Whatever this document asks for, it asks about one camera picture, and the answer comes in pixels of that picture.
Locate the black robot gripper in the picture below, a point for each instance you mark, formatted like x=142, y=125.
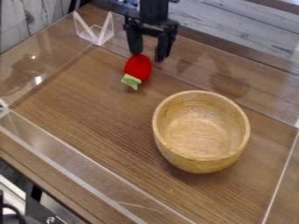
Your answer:
x=151, y=22

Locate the red plush strawberry toy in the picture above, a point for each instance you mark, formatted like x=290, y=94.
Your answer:
x=137, y=71

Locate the wooden bowl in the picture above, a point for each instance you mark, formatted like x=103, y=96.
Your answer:
x=201, y=131

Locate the black metal table leg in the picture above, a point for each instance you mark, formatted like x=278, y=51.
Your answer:
x=37, y=194

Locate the clear acrylic corner bracket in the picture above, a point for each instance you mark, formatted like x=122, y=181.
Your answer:
x=95, y=34

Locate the clear acrylic tray enclosure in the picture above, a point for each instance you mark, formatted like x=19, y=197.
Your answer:
x=77, y=130

